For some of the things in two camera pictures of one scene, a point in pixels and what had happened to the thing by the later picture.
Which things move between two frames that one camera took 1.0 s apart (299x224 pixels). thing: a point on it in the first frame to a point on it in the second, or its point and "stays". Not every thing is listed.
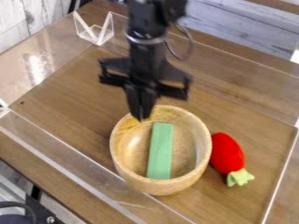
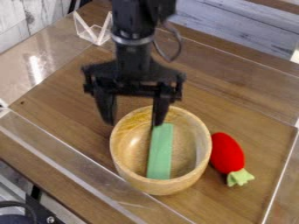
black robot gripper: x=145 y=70 to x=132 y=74
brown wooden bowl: x=191 y=148 stays
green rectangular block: x=159 y=165 stays
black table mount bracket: x=42 y=214 stays
